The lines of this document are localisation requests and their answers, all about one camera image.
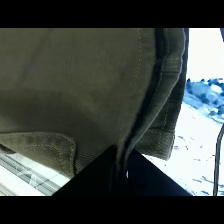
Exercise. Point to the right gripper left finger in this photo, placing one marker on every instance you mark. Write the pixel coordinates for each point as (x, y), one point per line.
(93, 178)

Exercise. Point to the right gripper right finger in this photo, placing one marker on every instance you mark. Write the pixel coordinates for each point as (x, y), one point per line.
(150, 180)

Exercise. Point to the olive green trousers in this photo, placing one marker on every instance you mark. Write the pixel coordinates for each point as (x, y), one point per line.
(73, 86)

